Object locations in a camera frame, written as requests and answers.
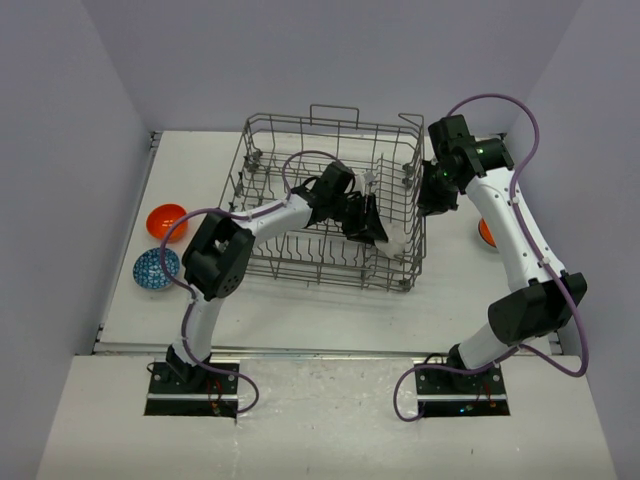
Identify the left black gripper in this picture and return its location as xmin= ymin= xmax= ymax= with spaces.
xmin=329 ymin=193 xmax=388 ymax=246

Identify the small white bowl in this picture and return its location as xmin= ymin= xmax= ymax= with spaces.
xmin=377 ymin=222 xmax=407 ymax=259

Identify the grey wire dish rack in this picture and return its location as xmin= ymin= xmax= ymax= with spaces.
xmin=220 ymin=104 xmax=427 ymax=292

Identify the small orange bowl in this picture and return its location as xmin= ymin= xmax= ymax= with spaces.
xmin=478 ymin=218 xmax=496 ymax=248

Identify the large orange bowl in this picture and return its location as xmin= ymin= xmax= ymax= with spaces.
xmin=145 ymin=203 xmax=187 ymax=240

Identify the red patterned white bowl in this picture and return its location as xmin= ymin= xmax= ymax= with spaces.
xmin=132 ymin=247 xmax=180 ymax=291

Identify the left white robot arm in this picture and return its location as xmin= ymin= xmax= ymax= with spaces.
xmin=166 ymin=187 xmax=389 ymax=393

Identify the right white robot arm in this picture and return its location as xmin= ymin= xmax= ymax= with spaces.
xmin=418 ymin=136 xmax=587 ymax=393

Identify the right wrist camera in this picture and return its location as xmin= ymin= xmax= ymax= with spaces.
xmin=427 ymin=115 xmax=476 ymax=158

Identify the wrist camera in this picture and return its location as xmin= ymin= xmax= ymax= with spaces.
xmin=311 ymin=162 xmax=376 ymax=205
xmin=427 ymin=115 xmax=476 ymax=158

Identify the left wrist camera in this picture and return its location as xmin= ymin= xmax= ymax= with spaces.
xmin=311 ymin=162 xmax=376 ymax=205

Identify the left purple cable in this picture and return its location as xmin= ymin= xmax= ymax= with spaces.
xmin=156 ymin=150 xmax=346 ymax=414

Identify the purple cable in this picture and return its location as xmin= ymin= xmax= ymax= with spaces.
xmin=394 ymin=92 xmax=590 ymax=422
xmin=156 ymin=150 xmax=346 ymax=414

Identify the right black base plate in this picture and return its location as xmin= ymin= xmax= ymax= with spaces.
xmin=415 ymin=367 xmax=506 ymax=397

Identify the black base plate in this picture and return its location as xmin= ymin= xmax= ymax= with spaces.
xmin=415 ymin=367 xmax=506 ymax=397
xmin=148 ymin=362 xmax=239 ymax=399

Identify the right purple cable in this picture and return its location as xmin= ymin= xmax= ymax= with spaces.
xmin=394 ymin=92 xmax=590 ymax=422

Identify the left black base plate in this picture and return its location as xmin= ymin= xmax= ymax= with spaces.
xmin=148 ymin=362 xmax=239 ymax=399

